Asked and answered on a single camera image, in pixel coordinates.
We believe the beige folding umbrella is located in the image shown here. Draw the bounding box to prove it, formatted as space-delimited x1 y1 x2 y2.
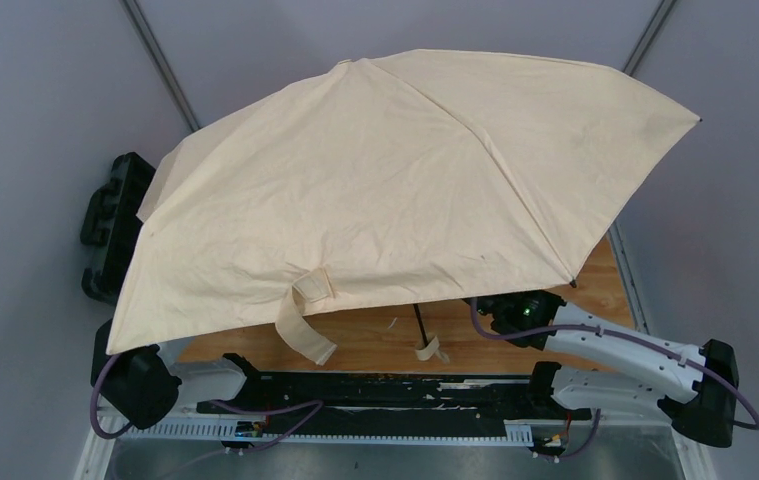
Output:
105 49 700 364

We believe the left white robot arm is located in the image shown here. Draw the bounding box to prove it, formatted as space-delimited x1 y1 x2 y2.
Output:
91 320 258 430

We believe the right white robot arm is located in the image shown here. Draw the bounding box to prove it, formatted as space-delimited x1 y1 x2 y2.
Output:
468 290 747 448

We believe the black poker chip case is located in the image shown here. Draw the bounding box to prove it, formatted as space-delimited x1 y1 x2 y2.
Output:
79 152 155 305

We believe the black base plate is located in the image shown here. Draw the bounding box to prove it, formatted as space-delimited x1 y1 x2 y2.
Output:
229 371 592 437

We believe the aluminium frame rail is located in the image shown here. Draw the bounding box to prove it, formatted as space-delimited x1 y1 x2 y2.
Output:
90 397 700 448

